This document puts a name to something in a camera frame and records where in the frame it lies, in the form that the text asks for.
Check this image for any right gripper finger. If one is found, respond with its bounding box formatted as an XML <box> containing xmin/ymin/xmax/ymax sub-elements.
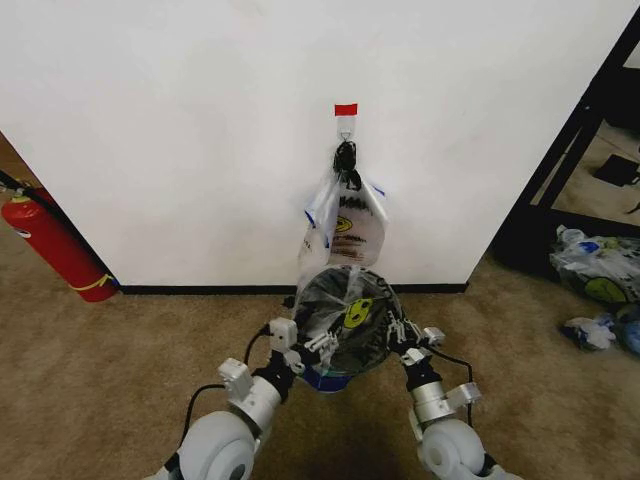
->
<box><xmin>383</xmin><ymin>307</ymin><xmax>409</xmax><ymax>352</ymax></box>
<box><xmin>406</xmin><ymin>320</ymin><xmax>427</xmax><ymax>352</ymax></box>

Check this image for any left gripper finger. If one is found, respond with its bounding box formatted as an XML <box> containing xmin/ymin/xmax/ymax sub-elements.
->
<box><xmin>298</xmin><ymin>329</ymin><xmax>338</xmax><ymax>367</ymax></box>

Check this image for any clear smiley garbage bag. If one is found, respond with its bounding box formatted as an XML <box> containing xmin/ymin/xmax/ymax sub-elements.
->
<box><xmin>293</xmin><ymin>267</ymin><xmax>403</xmax><ymax>376</ymax></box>

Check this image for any black round trash bin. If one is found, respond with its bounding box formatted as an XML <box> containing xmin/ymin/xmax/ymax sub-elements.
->
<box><xmin>292</xmin><ymin>267</ymin><xmax>404</xmax><ymax>395</ymax></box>

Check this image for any white blue-striped plastic bag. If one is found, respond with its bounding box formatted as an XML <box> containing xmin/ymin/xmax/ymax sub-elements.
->
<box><xmin>296</xmin><ymin>172</ymin><xmax>335</xmax><ymax>282</ymax></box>

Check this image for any clear printed garbage bag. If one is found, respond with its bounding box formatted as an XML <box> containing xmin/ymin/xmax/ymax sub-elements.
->
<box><xmin>325</xmin><ymin>172</ymin><xmax>392</xmax><ymax>267</ymax></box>

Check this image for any crumpled white plastic bag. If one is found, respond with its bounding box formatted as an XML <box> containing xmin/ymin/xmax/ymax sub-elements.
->
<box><xmin>558</xmin><ymin>314</ymin><xmax>619</xmax><ymax>352</ymax></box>

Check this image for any crumpled blue plastic bag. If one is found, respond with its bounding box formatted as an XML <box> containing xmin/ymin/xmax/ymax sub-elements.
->
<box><xmin>611</xmin><ymin>303</ymin><xmax>640</xmax><ymax>354</ymax></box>

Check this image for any black baseboard strip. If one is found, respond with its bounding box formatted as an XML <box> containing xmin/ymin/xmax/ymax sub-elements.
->
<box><xmin>116</xmin><ymin>283</ymin><xmax>472</xmax><ymax>296</ymax></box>

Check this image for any pile of smiley plastic bags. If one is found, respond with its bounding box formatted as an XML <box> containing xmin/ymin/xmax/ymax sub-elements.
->
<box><xmin>548</xmin><ymin>224</ymin><xmax>640</xmax><ymax>305</ymax></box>

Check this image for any flat black object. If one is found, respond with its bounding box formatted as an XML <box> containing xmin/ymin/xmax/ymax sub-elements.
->
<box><xmin>591</xmin><ymin>153</ymin><xmax>640</xmax><ymax>190</ymax></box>

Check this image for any red fire extinguisher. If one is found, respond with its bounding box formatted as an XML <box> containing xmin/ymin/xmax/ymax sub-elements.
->
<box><xmin>0</xmin><ymin>191</ymin><xmax>121</xmax><ymax>304</ymax></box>

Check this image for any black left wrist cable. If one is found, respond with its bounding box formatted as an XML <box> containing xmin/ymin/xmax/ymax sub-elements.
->
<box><xmin>244</xmin><ymin>323</ymin><xmax>274</xmax><ymax>377</ymax></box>

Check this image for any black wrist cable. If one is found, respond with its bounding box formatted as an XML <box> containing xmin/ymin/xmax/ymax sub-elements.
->
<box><xmin>244</xmin><ymin>323</ymin><xmax>274</xmax><ymax>377</ymax></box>
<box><xmin>433</xmin><ymin>348</ymin><xmax>475</xmax><ymax>432</ymax></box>

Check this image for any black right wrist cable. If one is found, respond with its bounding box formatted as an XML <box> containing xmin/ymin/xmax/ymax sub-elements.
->
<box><xmin>433</xmin><ymin>348</ymin><xmax>475</xmax><ymax>432</ymax></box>

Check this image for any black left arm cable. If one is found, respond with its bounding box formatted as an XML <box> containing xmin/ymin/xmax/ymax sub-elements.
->
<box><xmin>183</xmin><ymin>382</ymin><xmax>232</xmax><ymax>440</ymax></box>

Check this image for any clear adhesive wall hook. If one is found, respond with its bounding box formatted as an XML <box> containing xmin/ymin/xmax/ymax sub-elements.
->
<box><xmin>333</xmin><ymin>114</ymin><xmax>357</xmax><ymax>142</ymax></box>

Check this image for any black metal shelf frame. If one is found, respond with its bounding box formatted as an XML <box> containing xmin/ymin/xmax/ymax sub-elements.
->
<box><xmin>491</xmin><ymin>18</ymin><xmax>640</xmax><ymax>282</ymax></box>

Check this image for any black extinguisher hose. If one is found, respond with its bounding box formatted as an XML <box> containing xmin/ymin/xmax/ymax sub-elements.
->
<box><xmin>0</xmin><ymin>168</ymin><xmax>57</xmax><ymax>207</ymax></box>

